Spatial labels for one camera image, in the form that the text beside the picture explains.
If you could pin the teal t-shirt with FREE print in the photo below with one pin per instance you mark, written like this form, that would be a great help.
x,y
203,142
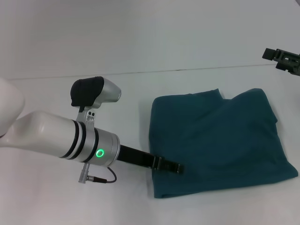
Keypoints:
x,y
211,140

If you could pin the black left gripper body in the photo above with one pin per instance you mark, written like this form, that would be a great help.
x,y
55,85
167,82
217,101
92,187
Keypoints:
x,y
137,157

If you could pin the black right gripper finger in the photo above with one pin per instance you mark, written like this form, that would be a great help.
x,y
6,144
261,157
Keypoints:
x,y
269,54
282,66

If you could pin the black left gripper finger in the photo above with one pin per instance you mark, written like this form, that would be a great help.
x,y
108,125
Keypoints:
x,y
170,164
168,169

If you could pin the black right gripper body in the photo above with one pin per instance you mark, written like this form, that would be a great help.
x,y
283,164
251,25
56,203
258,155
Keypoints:
x,y
290,61

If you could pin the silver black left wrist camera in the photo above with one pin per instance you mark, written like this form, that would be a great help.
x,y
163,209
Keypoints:
x,y
93,93

